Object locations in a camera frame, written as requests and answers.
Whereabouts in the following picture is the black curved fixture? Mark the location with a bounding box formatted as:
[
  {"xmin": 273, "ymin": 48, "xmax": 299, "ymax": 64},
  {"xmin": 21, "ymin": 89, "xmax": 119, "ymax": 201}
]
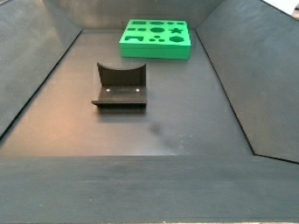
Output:
[{"xmin": 91, "ymin": 63, "xmax": 147, "ymax": 107}]

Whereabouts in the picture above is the green shape sorting block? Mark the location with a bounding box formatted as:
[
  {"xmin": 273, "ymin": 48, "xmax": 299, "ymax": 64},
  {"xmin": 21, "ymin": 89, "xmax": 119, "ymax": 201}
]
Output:
[{"xmin": 119, "ymin": 19, "xmax": 192, "ymax": 60}]

